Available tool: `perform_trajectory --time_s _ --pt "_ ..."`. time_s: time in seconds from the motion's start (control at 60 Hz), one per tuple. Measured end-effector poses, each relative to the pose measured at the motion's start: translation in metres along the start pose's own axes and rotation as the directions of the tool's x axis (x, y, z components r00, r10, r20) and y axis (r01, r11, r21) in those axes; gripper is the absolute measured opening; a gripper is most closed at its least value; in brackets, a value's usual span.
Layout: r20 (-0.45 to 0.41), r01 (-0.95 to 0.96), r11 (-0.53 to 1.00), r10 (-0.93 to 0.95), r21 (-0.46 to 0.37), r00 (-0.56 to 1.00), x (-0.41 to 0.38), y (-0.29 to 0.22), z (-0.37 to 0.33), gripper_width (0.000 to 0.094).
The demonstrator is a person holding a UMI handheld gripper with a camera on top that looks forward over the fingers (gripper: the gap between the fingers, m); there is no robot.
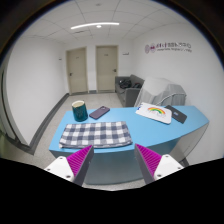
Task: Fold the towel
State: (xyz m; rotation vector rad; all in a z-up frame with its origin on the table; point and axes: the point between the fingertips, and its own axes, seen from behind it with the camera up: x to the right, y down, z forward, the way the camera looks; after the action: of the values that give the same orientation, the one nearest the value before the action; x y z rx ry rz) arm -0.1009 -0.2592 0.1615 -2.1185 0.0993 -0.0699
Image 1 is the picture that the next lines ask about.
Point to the right beige door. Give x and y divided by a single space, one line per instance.
106 66

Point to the dark green mug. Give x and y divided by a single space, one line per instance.
79 110

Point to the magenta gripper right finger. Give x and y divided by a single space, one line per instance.
153 165

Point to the grey sofa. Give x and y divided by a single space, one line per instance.
128 96

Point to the left beige door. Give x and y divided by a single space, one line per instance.
76 68

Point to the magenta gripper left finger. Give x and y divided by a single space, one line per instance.
74 167

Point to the beige door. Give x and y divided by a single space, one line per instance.
106 66
76 68

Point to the ceiling strip light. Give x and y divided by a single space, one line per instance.
95 24

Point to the purple smartphone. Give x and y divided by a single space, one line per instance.
99 112

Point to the wall logo sign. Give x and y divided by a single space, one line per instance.
168 46

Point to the white rainbow drawing board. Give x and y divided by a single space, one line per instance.
154 112

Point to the grey covered chair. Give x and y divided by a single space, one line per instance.
161 92

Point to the blue white checkered towel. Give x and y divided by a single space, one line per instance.
99 135

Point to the black bag on sofa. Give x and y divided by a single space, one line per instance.
125 84

